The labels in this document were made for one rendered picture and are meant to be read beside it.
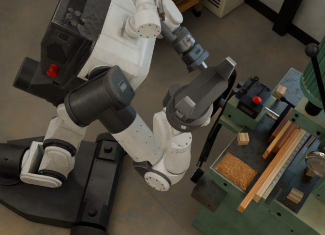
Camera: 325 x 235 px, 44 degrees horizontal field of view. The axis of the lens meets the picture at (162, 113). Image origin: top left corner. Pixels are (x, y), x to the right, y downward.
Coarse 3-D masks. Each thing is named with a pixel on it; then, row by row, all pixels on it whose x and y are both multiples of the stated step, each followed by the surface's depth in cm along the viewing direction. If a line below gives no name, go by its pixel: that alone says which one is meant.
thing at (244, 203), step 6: (288, 138) 144; (294, 138) 145; (282, 150) 142; (276, 156) 140; (270, 162) 139; (276, 162) 139; (270, 168) 138; (264, 174) 136; (258, 180) 135; (264, 180) 135; (258, 186) 134; (252, 192) 132; (246, 198) 131; (240, 204) 130; (246, 204) 130; (240, 210) 132
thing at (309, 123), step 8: (304, 104) 137; (296, 112) 136; (304, 112) 135; (320, 112) 136; (296, 120) 139; (304, 120) 136; (312, 120) 134; (320, 120) 134; (304, 128) 139; (312, 128) 136; (320, 128) 134; (320, 136) 136
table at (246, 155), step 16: (288, 80) 164; (288, 96) 160; (304, 96) 160; (240, 128) 154; (256, 128) 150; (256, 144) 147; (256, 160) 143; (224, 176) 139; (256, 176) 140; (240, 192) 138; (256, 208) 138
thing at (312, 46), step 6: (306, 48) 101; (312, 48) 100; (318, 48) 100; (306, 54) 102; (312, 54) 100; (312, 60) 103; (318, 66) 104; (318, 72) 104; (318, 78) 105; (318, 84) 107; (324, 90) 108; (324, 96) 108; (324, 102) 110; (324, 108) 111
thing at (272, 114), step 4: (288, 108) 145; (268, 112) 147; (272, 112) 147; (284, 112) 144; (268, 116) 148; (272, 116) 147; (276, 116) 147; (280, 116) 143; (284, 116) 143; (276, 120) 142; (280, 120) 142; (276, 124) 143; (272, 128) 146; (272, 132) 147
